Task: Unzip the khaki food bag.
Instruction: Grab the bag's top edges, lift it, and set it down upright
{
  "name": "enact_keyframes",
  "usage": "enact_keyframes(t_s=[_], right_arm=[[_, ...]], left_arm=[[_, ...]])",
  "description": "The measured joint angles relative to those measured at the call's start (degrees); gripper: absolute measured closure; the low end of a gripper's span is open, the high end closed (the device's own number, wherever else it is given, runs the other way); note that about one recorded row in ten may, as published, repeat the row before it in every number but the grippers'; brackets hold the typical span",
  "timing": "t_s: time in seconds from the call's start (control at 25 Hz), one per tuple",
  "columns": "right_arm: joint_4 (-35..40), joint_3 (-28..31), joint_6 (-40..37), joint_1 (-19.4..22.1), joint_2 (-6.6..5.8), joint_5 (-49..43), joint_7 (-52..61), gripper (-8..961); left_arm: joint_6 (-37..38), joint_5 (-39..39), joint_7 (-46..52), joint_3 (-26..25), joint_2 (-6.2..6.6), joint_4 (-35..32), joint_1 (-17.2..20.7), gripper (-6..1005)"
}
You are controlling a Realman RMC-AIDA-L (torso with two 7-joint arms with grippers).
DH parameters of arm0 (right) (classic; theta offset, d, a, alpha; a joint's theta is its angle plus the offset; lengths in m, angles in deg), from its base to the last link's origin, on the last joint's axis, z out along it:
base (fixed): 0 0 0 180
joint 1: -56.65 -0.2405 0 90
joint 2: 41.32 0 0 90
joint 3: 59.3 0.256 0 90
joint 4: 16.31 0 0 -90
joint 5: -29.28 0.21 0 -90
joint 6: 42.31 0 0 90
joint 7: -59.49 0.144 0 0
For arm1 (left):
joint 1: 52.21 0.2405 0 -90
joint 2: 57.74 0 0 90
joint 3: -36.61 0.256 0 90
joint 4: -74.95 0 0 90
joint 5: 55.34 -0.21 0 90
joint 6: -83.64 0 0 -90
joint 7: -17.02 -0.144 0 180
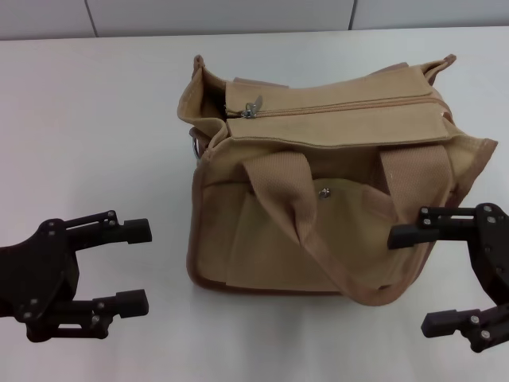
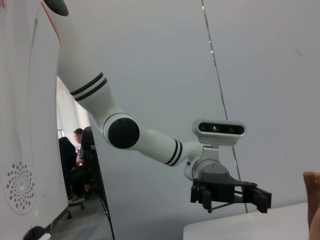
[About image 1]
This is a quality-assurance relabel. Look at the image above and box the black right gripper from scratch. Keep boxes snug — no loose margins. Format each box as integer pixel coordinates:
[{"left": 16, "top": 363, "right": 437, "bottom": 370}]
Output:
[{"left": 387, "top": 202, "right": 509, "bottom": 354}]

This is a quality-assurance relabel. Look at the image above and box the khaki canvas food bag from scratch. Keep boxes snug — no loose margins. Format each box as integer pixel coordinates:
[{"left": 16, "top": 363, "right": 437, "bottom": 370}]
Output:
[{"left": 177, "top": 53, "right": 500, "bottom": 310}]

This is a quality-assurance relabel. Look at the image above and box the silver metal bag ring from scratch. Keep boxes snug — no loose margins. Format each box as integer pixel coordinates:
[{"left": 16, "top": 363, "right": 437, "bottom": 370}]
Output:
[{"left": 189, "top": 129, "right": 208, "bottom": 158}]

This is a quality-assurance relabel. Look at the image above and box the silver metal zipper pull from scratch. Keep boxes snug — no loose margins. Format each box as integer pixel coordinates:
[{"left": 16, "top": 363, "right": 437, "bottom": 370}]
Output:
[{"left": 238, "top": 95, "right": 263, "bottom": 120}]

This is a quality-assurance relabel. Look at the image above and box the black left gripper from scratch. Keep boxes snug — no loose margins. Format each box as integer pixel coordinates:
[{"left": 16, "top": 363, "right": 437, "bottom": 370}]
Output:
[{"left": 0, "top": 210, "right": 152, "bottom": 342}]

